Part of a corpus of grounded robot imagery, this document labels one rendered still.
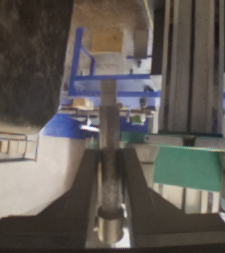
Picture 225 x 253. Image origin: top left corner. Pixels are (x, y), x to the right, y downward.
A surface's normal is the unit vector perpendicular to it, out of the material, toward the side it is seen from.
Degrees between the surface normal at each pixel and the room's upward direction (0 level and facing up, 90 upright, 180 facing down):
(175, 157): 90
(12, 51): 90
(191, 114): 90
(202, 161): 90
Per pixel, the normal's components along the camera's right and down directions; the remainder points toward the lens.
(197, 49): -0.37, -0.11
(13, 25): 0.95, 0.06
